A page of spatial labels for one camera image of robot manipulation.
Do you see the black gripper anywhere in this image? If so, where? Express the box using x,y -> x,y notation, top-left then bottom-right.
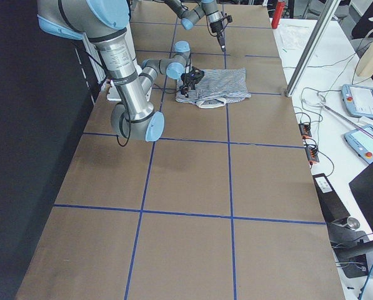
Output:
208,13 -> 233,52
179,66 -> 204,96

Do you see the navy white striped polo shirt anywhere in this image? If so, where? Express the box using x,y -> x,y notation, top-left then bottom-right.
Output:
176,67 -> 251,109

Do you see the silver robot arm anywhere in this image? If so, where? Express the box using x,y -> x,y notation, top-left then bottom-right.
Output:
37,1 -> 204,142
164,0 -> 233,53

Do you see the red bottle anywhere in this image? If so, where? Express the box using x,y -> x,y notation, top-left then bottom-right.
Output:
271,0 -> 285,29

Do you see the orange black usb hub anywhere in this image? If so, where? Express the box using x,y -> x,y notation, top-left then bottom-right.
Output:
298,122 -> 312,139

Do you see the far teach pendant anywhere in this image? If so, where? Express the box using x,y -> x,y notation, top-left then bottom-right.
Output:
341,84 -> 373,119

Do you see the teach pendant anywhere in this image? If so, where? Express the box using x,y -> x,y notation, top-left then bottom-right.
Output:
341,84 -> 373,119
344,124 -> 373,164

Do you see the near teach pendant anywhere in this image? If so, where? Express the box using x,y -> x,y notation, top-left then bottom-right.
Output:
344,124 -> 373,164

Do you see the black box with label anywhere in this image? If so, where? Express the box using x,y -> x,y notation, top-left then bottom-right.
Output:
312,173 -> 350,223

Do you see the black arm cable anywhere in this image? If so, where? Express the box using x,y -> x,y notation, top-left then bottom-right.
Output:
116,77 -> 134,147

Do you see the aluminium frame post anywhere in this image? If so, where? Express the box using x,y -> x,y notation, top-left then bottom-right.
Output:
285,0 -> 341,97

